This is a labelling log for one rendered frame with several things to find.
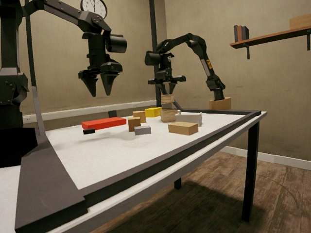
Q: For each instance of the red flat rectangular block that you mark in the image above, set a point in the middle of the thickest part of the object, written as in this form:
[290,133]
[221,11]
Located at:
[104,123]

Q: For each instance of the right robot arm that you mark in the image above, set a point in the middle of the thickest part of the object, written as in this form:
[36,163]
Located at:
[13,83]

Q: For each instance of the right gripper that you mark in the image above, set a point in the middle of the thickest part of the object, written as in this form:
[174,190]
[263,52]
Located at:
[108,72]

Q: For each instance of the yellow block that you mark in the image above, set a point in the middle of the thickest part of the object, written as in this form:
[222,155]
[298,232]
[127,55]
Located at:
[152,112]

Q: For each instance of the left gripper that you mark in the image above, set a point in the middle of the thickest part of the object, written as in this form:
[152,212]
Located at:
[173,81]

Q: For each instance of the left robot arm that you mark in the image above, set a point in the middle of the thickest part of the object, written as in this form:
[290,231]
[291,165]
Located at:
[154,58]

